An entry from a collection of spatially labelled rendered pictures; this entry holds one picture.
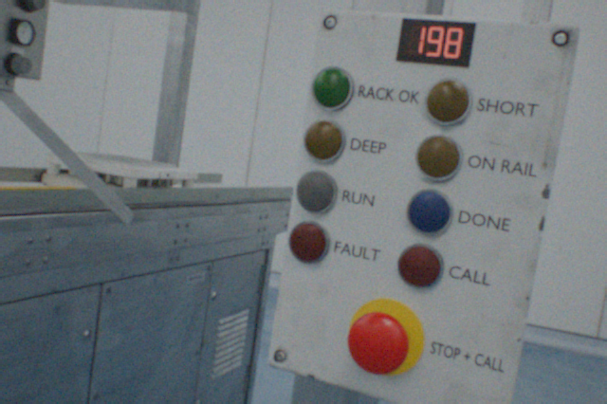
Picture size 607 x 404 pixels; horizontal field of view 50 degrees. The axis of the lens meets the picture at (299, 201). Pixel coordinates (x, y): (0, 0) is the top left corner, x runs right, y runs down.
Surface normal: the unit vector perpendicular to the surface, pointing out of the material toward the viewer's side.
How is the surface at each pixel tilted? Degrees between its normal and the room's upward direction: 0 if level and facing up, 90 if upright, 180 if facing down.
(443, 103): 92
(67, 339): 90
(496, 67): 90
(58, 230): 90
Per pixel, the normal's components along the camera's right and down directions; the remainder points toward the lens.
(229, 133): -0.26, 0.04
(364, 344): -0.47, 0.01
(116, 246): 0.91, 0.17
